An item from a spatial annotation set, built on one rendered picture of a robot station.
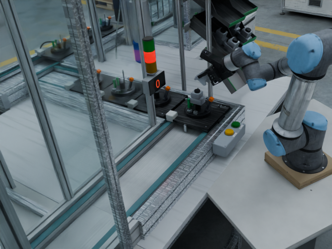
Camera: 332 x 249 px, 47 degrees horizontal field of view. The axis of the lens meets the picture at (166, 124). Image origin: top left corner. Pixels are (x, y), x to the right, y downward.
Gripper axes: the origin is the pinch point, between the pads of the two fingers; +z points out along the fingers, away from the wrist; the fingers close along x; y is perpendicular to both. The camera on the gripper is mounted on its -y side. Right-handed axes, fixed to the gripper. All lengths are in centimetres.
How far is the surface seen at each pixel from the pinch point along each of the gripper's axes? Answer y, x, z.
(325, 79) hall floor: 100, 246, 59
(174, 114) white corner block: 9.8, -10.5, 16.3
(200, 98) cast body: 10.0, -0.7, 4.4
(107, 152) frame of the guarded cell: -4, -84, -29
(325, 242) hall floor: 134, 34, 15
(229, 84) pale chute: 14.5, 20.3, 0.5
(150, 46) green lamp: -23.3, -20.2, -5.8
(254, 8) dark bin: -11, 48, -19
